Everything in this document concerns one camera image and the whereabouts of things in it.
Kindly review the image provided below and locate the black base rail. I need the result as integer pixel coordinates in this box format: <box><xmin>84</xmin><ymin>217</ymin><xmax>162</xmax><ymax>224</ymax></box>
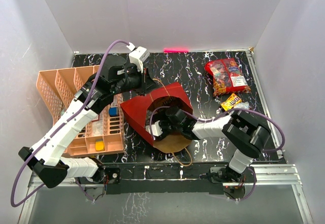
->
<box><xmin>76</xmin><ymin>162</ymin><xmax>257</xmax><ymax>196</ymax></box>

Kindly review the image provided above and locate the brown candy packet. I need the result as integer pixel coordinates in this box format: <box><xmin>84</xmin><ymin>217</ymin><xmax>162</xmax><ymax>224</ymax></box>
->
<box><xmin>154</xmin><ymin>98</ymin><xmax>178</xmax><ymax>108</ymax></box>

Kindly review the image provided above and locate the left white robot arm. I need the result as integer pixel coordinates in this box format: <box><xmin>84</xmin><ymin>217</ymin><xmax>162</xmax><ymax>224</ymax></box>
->
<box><xmin>18</xmin><ymin>51</ymin><xmax>157</xmax><ymax>188</ymax></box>

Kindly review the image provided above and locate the peach plastic organizer basket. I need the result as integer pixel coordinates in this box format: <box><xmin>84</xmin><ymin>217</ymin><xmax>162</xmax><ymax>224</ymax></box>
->
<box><xmin>36</xmin><ymin>66</ymin><xmax>124</xmax><ymax>157</ymax></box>

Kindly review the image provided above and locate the blue item in basket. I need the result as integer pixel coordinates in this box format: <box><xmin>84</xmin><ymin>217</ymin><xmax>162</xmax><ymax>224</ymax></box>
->
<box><xmin>108</xmin><ymin>107</ymin><xmax>119</xmax><ymax>117</ymax></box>

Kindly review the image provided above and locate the silver snack packet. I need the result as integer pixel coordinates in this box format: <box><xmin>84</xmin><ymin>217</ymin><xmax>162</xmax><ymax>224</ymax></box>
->
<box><xmin>233</xmin><ymin>102</ymin><xmax>250</xmax><ymax>109</ymax></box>

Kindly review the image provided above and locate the large red snack bag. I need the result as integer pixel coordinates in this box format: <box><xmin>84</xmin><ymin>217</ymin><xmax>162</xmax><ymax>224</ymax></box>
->
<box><xmin>204</xmin><ymin>58</ymin><xmax>250</xmax><ymax>97</ymax></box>

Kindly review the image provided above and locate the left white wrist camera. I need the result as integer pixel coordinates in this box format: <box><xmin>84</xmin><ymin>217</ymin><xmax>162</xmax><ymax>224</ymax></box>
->
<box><xmin>126</xmin><ymin>42</ymin><xmax>150</xmax><ymax>73</ymax></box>

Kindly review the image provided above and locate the yellow candy packet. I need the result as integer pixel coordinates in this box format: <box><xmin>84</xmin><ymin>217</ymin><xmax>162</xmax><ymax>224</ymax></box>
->
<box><xmin>221</xmin><ymin>93</ymin><xmax>242</xmax><ymax>111</ymax></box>

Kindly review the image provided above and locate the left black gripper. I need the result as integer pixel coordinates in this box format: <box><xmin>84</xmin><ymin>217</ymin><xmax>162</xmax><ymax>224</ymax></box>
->
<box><xmin>111</xmin><ymin>63</ymin><xmax>159</xmax><ymax>96</ymax></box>

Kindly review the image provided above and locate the yellow sponge block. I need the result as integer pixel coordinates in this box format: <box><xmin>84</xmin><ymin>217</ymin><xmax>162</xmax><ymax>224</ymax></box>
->
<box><xmin>95</xmin><ymin>140</ymin><xmax>105</xmax><ymax>151</ymax></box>

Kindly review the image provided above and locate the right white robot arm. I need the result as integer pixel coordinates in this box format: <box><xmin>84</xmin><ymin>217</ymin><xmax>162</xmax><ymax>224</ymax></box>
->
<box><xmin>149</xmin><ymin>107</ymin><xmax>271</xmax><ymax>182</ymax></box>

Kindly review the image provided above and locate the red white packet in basket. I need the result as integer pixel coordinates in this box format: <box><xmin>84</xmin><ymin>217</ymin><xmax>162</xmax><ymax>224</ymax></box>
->
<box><xmin>92</xmin><ymin>115</ymin><xmax>100</xmax><ymax>122</ymax></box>

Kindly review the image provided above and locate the red paper bag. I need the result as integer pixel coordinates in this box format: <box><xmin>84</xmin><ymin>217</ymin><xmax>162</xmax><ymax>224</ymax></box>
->
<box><xmin>120</xmin><ymin>82</ymin><xmax>193</xmax><ymax>155</ymax></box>

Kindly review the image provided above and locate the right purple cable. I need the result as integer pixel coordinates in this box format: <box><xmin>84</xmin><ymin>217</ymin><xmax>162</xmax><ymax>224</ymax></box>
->
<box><xmin>149</xmin><ymin>106</ymin><xmax>286</xmax><ymax>153</ymax></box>

